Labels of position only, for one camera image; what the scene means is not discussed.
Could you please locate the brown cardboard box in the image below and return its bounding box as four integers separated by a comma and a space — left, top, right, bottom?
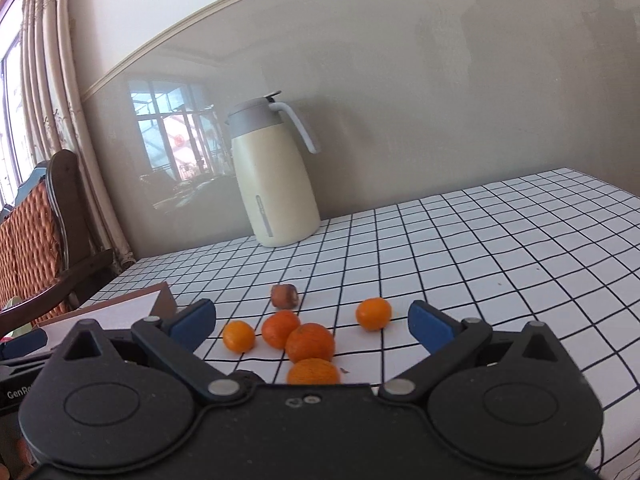
37, 282, 177, 333

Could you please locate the blue cloth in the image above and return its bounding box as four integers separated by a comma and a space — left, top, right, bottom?
17, 162, 51, 201

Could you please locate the window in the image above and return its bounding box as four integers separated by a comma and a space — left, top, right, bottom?
0, 0, 38, 211

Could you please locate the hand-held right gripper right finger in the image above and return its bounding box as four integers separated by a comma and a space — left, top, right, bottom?
379, 301, 581, 403

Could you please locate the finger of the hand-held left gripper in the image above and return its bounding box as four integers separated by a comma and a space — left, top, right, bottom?
0, 332, 49, 361

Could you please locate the brown carrot stub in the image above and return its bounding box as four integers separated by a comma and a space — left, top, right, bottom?
270, 284, 300, 309

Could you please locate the white checked tablecloth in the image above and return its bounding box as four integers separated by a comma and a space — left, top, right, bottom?
80, 167, 640, 480

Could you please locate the cream thermos jug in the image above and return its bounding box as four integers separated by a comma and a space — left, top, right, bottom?
223, 90, 322, 248

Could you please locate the dark wooden chair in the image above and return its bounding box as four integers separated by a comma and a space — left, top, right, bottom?
0, 149, 115, 328

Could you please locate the beige curtain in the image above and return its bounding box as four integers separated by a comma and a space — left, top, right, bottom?
20, 0, 137, 268

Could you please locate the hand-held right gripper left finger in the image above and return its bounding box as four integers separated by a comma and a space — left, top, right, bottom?
47, 298, 251, 403

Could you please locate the large dark orange mandarin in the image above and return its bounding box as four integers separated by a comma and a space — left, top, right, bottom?
285, 323, 336, 364

